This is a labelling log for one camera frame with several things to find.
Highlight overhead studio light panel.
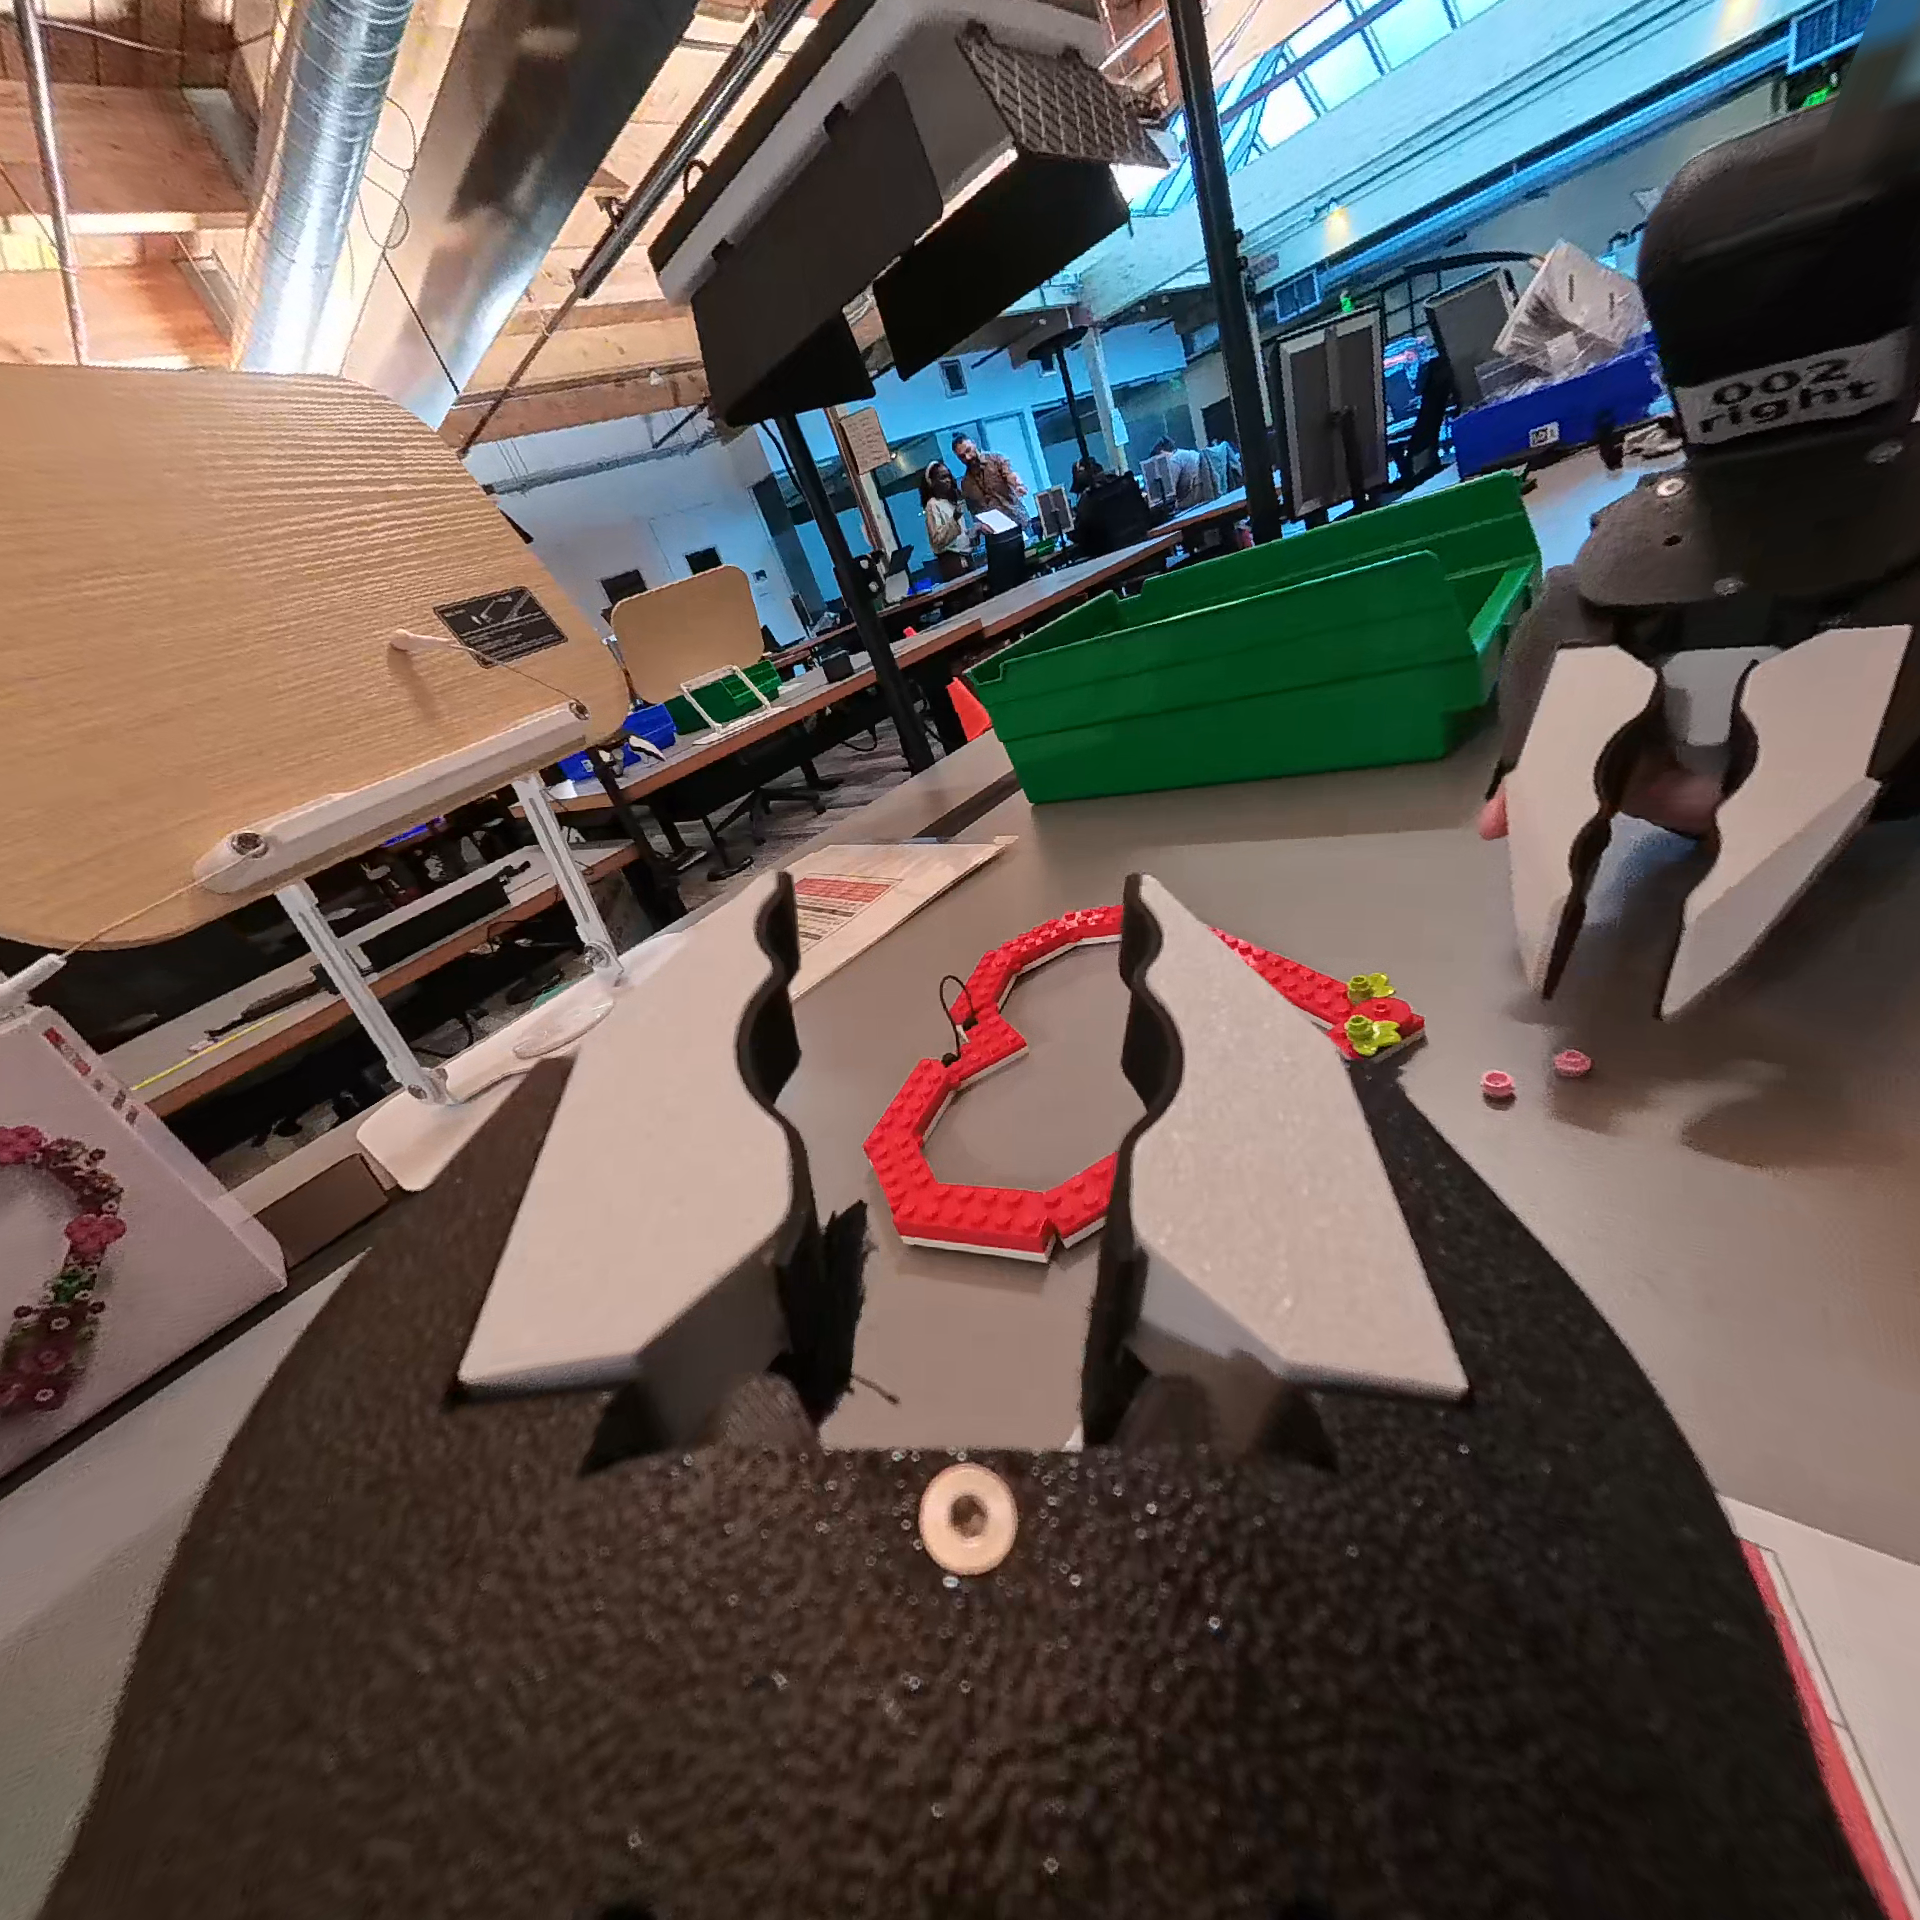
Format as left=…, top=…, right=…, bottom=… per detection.
left=648, top=0, right=1177, bottom=430

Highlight black computer monitor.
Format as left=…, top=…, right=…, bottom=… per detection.
left=1272, top=307, right=1392, bottom=521
left=1422, top=270, right=1519, bottom=414

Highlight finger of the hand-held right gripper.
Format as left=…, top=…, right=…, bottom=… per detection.
left=1505, top=644, right=1666, bottom=1004
left=1655, top=623, right=1919, bottom=1024

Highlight lego box with flower heart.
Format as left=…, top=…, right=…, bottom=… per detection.
left=0, top=1003, right=291, bottom=1479

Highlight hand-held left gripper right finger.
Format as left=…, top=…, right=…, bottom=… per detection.
left=1080, top=873, right=1472, bottom=1459

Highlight silver ventilation duct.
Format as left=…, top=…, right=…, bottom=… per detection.
left=232, top=0, right=419, bottom=376

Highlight person's right hand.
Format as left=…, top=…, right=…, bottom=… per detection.
left=1627, top=750, right=1731, bottom=842

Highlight clear plastic bags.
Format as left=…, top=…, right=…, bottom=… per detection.
left=1493, top=238, right=1649, bottom=376

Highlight wooden book stand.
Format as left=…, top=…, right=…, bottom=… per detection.
left=604, top=564, right=771, bottom=708
left=0, top=364, right=637, bottom=1195

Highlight red-edged instruction sheet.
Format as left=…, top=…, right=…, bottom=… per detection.
left=1726, top=1497, right=1920, bottom=1920

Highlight brown cardboard piece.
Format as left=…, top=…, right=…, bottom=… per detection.
left=226, top=1152, right=394, bottom=1275

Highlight black light stand pole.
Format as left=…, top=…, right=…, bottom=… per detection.
left=770, top=409, right=938, bottom=778
left=1167, top=0, right=1286, bottom=546

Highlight red lego heart frame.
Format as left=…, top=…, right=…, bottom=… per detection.
left=866, top=904, right=1427, bottom=1265

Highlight blue plastic bin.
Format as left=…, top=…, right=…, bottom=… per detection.
left=1453, top=347, right=1664, bottom=479

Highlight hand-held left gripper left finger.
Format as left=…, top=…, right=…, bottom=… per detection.
left=454, top=869, right=876, bottom=1451

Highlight lego instruction booklet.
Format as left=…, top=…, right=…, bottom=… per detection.
left=783, top=837, right=1022, bottom=1004

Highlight small green plastic bin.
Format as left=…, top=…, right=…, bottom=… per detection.
left=661, top=661, right=785, bottom=737

